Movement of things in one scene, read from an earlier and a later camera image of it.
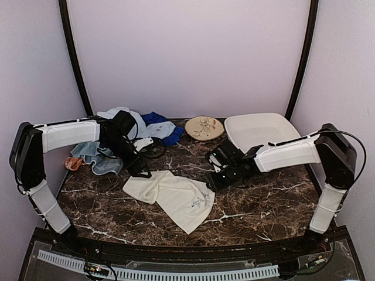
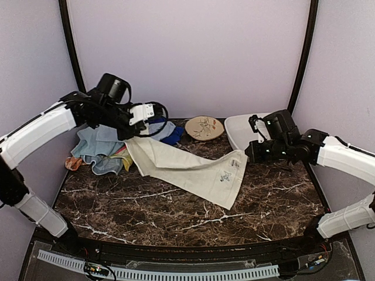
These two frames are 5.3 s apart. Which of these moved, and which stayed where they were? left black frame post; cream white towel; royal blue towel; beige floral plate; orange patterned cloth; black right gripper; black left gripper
Moved: black right gripper; cream white towel; black left gripper
Stayed: beige floral plate; royal blue towel; orange patterned cloth; left black frame post
